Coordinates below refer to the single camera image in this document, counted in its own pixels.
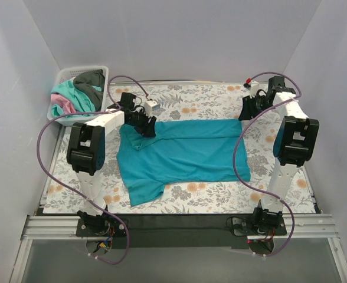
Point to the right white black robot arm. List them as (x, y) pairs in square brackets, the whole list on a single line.
[(293, 146)]

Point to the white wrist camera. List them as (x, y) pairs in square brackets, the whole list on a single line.
[(149, 106), (253, 87)]

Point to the dark grey shirt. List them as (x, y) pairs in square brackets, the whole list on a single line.
[(91, 83)]

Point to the teal t shirt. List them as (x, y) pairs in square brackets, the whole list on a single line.
[(182, 151)]

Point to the pink shirt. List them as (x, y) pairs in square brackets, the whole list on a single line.
[(61, 105)]

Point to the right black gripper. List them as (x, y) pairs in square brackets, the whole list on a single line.
[(251, 104)]

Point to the aluminium frame rail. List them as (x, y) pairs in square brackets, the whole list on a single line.
[(64, 227)]

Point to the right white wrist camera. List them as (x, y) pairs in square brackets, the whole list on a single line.
[(253, 87)]

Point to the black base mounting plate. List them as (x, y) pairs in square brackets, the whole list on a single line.
[(176, 230)]

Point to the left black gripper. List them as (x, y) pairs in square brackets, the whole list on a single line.
[(146, 124)]

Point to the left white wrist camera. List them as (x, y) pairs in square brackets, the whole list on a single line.
[(149, 106)]

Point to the mint green shirt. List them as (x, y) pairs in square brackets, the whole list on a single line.
[(80, 101)]

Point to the floral patterned table mat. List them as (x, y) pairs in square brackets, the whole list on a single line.
[(176, 102)]

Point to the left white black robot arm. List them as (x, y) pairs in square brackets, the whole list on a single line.
[(87, 151)]

